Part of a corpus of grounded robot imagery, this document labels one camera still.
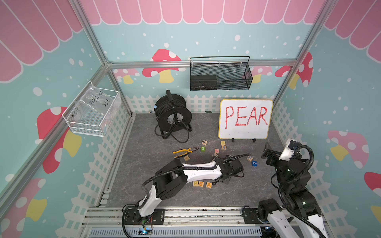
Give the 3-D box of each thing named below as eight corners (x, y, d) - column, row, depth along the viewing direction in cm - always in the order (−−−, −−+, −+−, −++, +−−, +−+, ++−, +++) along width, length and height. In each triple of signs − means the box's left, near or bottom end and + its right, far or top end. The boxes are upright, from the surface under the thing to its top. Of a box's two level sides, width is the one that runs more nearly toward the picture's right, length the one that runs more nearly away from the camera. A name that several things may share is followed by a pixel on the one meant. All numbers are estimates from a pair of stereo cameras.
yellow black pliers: (174, 159, 97) (174, 157, 95) (172, 152, 100) (172, 151, 98) (199, 151, 101) (199, 149, 99) (196, 145, 104) (196, 143, 102)
